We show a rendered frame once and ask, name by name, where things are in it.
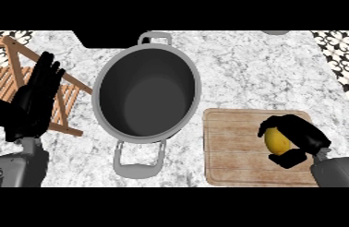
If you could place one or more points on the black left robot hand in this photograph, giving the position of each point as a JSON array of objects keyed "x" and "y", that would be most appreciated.
[{"x": 34, "y": 98}]

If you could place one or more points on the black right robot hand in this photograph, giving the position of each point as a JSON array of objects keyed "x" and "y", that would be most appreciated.
[{"x": 305, "y": 132}]

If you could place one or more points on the yellow lemon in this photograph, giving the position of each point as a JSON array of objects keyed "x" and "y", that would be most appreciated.
[{"x": 277, "y": 141}]

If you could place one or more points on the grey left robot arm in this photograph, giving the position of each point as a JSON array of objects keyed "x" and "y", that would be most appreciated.
[{"x": 23, "y": 164}]

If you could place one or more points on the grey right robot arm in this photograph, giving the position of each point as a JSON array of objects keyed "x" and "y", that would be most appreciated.
[{"x": 330, "y": 170}]

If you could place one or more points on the wooden cutting board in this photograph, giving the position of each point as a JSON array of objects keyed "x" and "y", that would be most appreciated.
[{"x": 236, "y": 147}]

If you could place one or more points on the large grey pot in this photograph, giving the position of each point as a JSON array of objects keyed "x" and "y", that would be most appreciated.
[{"x": 148, "y": 93}]

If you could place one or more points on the wooden slatted rack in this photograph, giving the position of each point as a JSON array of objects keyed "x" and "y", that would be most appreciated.
[{"x": 60, "y": 92}]

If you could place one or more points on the black flat appliance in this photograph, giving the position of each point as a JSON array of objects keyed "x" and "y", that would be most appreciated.
[{"x": 108, "y": 38}]

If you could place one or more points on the grey round object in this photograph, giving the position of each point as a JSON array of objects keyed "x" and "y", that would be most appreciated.
[{"x": 276, "y": 32}]

